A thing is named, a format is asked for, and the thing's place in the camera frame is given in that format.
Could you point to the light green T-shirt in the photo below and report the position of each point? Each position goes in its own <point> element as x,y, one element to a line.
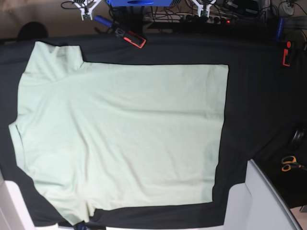
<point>107,136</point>

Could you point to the blue orange clamp top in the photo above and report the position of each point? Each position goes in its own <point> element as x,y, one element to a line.
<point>121,32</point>

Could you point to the white power strip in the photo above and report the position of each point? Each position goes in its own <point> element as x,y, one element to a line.
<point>161,17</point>

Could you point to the black table cloth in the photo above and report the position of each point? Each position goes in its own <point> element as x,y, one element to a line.
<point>265,101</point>

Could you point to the blue box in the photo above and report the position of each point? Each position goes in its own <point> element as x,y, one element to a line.
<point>146,3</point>

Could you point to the grey chair right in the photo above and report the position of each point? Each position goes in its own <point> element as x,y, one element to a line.
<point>256,205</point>

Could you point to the black tape roll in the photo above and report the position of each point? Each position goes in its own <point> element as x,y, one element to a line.
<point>297,138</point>

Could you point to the blue orange clamp right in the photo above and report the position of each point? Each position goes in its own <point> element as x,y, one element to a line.
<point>287,47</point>

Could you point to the white chair left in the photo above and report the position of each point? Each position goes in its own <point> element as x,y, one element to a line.
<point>14,214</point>

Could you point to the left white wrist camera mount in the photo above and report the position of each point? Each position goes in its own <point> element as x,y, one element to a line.
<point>203,9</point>

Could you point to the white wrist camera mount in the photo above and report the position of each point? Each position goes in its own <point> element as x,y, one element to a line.
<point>203,9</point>
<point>86,7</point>

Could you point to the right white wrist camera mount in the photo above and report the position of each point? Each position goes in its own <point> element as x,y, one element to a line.
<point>86,7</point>

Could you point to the orange handled scissors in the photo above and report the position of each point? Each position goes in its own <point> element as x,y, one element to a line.
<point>290,163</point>

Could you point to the white wall socket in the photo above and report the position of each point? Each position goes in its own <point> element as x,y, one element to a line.
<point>286,8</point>

